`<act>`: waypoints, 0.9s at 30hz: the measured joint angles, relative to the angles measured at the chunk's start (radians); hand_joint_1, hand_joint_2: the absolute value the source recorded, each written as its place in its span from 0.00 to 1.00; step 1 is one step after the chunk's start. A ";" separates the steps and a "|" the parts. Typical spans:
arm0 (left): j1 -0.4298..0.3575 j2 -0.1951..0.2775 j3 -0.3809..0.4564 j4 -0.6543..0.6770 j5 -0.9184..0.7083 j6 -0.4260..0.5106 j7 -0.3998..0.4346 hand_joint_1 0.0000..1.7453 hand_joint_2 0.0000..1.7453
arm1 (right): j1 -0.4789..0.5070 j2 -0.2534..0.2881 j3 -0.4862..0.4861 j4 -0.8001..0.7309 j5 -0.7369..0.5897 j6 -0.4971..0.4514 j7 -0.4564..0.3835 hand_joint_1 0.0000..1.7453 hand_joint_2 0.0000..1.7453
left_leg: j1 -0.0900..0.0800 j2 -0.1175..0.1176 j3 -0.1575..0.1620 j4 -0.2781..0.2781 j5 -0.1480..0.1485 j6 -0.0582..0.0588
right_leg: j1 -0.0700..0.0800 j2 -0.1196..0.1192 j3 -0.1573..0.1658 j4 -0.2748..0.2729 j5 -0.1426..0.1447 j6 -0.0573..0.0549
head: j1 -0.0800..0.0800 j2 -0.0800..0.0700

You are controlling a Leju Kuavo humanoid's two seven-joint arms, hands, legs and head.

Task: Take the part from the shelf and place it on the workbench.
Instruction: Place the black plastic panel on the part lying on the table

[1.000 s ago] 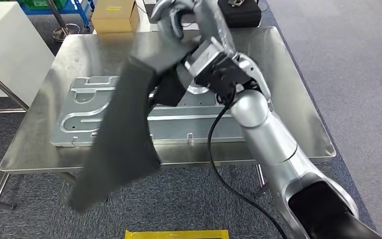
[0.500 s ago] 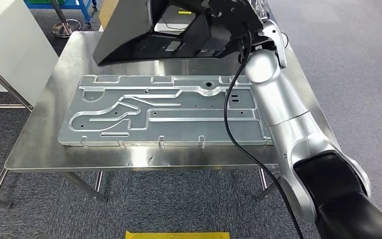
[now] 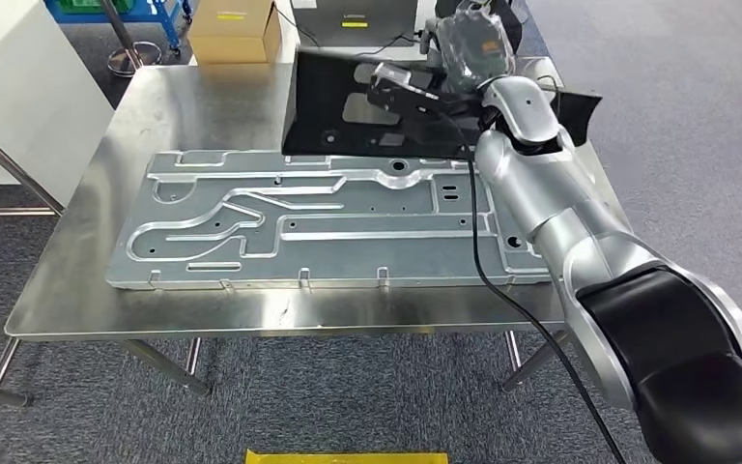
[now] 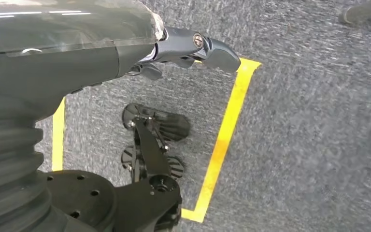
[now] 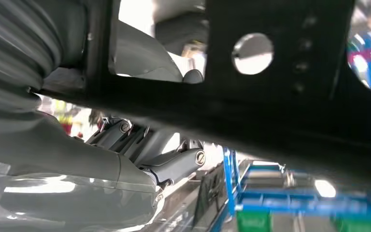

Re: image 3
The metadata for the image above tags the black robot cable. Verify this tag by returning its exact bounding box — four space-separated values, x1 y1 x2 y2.
435 107 628 464

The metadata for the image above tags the white cabinet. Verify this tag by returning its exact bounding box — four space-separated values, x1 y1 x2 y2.
0 0 116 208

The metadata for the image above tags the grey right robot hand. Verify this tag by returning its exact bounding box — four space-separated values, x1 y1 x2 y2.
421 1 520 96

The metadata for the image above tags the blue metal cart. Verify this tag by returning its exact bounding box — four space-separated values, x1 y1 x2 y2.
44 0 194 58

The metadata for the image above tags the stainless steel workbench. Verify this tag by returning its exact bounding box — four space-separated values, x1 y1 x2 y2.
4 54 634 398

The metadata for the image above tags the chrome stanchion pole with base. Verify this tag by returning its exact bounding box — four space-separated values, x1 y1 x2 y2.
97 0 162 79

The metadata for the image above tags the cardboard box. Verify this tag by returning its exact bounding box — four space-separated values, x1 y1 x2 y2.
186 0 283 66

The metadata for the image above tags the green plastic crate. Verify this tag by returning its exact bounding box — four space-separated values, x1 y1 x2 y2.
62 0 135 15

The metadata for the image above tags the steel frame side table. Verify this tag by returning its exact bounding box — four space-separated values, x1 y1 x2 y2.
0 76 67 409

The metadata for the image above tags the yellow floor tape square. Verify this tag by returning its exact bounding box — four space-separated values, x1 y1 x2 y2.
244 448 450 464

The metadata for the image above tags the grey laptop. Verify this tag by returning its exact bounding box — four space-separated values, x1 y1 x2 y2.
291 0 420 50

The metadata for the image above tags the black plastic panel part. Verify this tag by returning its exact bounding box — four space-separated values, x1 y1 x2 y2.
281 49 604 161

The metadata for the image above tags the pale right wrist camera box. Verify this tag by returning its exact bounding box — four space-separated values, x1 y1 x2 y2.
369 61 414 88

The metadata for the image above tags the grey stamped metal plate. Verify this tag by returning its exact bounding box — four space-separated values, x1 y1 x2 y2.
104 148 555 293

